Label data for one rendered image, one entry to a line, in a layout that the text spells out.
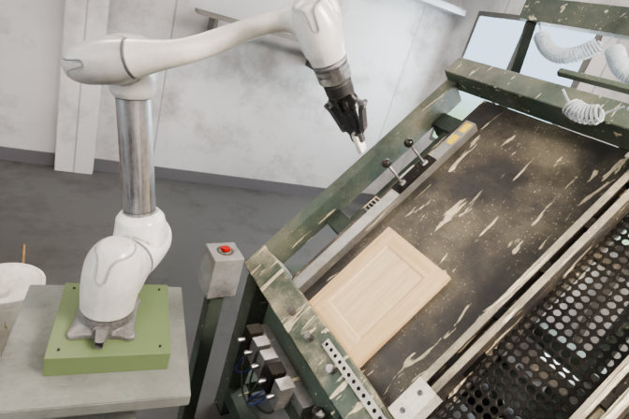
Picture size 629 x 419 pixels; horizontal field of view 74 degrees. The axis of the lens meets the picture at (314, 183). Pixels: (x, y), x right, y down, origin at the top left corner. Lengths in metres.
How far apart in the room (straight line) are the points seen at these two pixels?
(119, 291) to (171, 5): 3.10
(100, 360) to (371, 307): 0.83
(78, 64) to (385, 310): 1.13
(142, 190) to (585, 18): 1.84
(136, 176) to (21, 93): 3.02
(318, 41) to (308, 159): 3.71
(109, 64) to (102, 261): 0.53
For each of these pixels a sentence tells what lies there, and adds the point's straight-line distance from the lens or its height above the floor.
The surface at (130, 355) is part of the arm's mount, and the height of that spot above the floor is 0.81.
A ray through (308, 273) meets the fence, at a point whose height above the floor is 0.96.
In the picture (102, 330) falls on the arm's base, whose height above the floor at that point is 0.85.
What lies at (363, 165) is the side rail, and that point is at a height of 1.33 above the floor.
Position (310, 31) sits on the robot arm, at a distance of 1.00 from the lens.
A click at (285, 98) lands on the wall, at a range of 4.37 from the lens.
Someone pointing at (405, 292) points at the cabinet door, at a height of 1.10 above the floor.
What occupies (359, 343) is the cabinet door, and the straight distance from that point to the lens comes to 1.44.
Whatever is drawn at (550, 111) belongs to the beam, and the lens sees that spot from 1.73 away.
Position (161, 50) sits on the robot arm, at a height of 1.65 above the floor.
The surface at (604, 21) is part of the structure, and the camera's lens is 2.11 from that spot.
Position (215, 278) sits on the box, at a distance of 1.65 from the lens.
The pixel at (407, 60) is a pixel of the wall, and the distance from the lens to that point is 4.85.
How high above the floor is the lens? 1.81
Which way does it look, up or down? 20 degrees down
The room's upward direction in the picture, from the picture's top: 17 degrees clockwise
